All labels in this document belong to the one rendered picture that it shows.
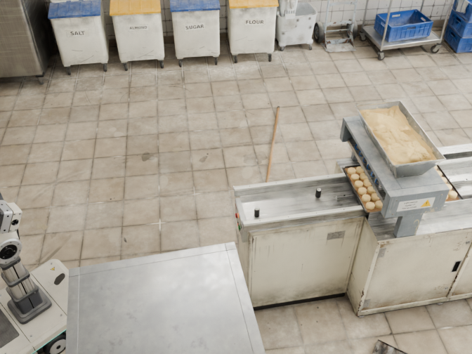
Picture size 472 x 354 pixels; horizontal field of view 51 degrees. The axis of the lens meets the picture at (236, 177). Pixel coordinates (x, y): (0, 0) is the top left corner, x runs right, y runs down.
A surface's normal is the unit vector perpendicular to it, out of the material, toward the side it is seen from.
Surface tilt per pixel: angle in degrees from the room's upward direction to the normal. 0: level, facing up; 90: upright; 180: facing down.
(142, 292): 0
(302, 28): 95
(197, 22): 91
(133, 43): 92
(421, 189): 0
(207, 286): 0
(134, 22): 91
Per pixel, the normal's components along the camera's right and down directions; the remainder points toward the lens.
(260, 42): 0.11, 0.72
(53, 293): 0.00, -0.74
